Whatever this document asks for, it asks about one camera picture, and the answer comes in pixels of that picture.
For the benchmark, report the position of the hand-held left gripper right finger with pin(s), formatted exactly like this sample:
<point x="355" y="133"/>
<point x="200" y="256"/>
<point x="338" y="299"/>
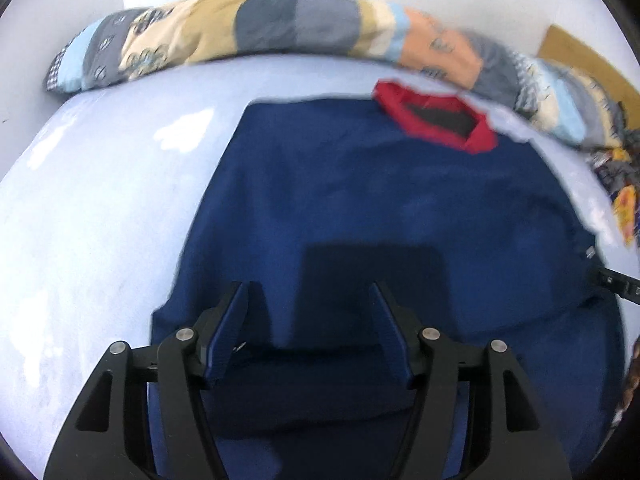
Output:
<point x="392" y="332"/>

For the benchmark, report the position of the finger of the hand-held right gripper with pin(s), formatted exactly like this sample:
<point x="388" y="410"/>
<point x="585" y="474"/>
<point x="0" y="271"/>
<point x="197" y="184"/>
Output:
<point x="617" y="282"/>

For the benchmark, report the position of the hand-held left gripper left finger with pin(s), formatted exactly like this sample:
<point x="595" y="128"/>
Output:
<point x="231" y="332"/>

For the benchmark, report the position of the navy sweater with red collar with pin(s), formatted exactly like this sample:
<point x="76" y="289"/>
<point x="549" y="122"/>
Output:
<point x="350" y="185"/>

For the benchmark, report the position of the colourful patterned cloth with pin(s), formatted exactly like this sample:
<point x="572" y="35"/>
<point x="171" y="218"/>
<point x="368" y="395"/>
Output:
<point x="622" y="187"/>

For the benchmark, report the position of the light blue cloud blanket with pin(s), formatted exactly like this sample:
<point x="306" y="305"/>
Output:
<point x="110" y="200"/>

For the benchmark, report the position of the brown wooden board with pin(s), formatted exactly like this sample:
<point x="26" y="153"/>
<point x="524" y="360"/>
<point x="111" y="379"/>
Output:
<point x="575" y="52"/>

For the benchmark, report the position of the rolled patchwork quilt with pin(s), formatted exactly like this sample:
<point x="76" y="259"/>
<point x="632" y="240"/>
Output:
<point x="280" y="27"/>

